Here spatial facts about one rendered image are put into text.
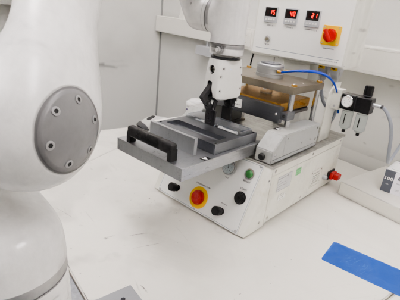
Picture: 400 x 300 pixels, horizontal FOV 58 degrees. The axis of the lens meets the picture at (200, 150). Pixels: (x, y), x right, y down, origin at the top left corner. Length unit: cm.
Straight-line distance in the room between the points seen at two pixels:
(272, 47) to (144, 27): 146
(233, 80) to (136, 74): 172
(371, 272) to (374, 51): 83
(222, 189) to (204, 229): 11
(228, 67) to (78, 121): 62
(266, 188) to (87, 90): 67
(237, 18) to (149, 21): 175
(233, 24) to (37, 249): 65
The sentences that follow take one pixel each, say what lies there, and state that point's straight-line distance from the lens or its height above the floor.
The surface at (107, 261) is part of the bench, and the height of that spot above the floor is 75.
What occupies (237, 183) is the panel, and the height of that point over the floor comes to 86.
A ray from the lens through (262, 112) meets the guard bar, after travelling 100.
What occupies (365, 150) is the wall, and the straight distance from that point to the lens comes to 157.
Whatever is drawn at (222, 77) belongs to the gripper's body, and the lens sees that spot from 88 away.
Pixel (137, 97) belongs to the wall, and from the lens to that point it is 263.
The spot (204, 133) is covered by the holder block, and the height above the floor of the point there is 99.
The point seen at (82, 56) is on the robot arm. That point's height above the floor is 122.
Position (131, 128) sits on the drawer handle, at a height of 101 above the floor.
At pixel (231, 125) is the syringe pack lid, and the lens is 92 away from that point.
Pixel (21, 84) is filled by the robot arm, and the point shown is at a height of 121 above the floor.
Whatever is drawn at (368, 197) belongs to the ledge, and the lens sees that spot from 123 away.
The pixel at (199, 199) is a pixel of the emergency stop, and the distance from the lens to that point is 99.
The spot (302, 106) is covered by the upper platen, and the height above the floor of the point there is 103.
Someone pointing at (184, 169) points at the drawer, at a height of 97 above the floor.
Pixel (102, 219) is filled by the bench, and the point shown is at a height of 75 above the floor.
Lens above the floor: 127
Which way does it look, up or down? 21 degrees down
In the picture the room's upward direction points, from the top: 6 degrees clockwise
